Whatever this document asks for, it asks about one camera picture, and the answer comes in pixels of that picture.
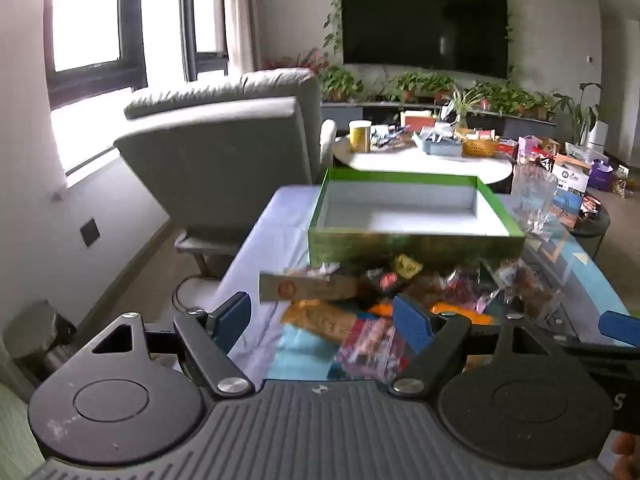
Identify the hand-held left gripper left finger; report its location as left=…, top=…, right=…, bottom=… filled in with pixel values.
left=80, top=291, right=254, bottom=401

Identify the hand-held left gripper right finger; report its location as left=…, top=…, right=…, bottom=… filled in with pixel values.
left=389, top=293, right=568, bottom=397

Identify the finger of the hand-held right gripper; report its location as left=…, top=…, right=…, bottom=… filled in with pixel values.
left=552, top=310, right=640, bottom=376

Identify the green cardboard box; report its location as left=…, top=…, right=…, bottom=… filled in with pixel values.
left=306, top=167, right=527, bottom=268

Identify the pile of snack packets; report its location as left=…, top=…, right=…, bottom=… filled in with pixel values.
left=258, top=254, right=563, bottom=383

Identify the clear brown snack bag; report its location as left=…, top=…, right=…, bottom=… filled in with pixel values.
left=492, top=259, right=563, bottom=322

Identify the person's right hand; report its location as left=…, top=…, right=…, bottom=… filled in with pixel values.
left=611, top=432, right=640, bottom=480

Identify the dark round side table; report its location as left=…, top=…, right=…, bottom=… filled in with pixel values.
left=550, top=187, right=612, bottom=261

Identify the purple gift bag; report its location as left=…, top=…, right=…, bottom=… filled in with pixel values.
left=587, top=159, right=614, bottom=192

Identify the white and blue carton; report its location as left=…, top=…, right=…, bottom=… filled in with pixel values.
left=550, top=155, right=592, bottom=231

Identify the white round coffee table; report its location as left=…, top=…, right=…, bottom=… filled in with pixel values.
left=332, top=132, right=515, bottom=187

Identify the grey armchair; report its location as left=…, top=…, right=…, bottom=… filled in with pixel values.
left=114, top=67, right=337, bottom=277

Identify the clear glass mug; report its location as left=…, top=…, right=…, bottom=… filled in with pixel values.
left=510, top=162, right=559, bottom=235

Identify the grey-blue plastic tray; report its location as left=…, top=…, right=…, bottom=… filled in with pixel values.
left=413, top=127, right=463, bottom=157

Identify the wicker basket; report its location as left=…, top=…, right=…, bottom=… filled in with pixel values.
left=457, top=130, right=501, bottom=157

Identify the yellow mug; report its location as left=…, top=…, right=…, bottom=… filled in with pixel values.
left=348, top=120, right=373, bottom=154

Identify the grey trash bin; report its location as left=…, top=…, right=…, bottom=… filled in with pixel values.
left=2, top=300, right=78, bottom=388

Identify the orange box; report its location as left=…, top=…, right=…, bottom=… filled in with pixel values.
left=400, top=110, right=438, bottom=133

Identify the tall leafy floor plant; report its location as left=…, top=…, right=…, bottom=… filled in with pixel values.
left=552, top=82, right=603, bottom=144

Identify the spider plant in vase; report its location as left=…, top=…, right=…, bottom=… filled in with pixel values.
left=442, top=85, right=488, bottom=132

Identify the green potted plant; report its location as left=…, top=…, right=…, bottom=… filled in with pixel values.
left=530, top=91, right=558, bottom=121
left=475, top=82, right=531, bottom=117
left=425, top=74, right=456, bottom=102
left=320, top=65, right=363, bottom=102
left=395, top=72, right=426, bottom=103

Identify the narrow dark-framed window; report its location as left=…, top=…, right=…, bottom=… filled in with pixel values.
left=179, top=0, right=230, bottom=82

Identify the red flower arrangement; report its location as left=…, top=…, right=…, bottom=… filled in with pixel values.
left=265, top=49, right=328, bottom=77

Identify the large dark-framed window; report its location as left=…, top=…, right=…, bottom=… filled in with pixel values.
left=44, top=0, right=148, bottom=109

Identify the beige curtain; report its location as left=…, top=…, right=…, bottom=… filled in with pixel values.
left=222, top=0, right=261, bottom=75

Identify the green ivy garland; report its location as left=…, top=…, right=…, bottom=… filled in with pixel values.
left=322, top=0, right=518, bottom=77

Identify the black floor cable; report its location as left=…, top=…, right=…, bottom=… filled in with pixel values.
left=172, top=272, right=223, bottom=313

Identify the black wall socket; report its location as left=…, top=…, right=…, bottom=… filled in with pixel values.
left=80, top=217, right=101, bottom=248

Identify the black wall television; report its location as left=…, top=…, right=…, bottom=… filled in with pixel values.
left=341, top=0, right=509, bottom=80

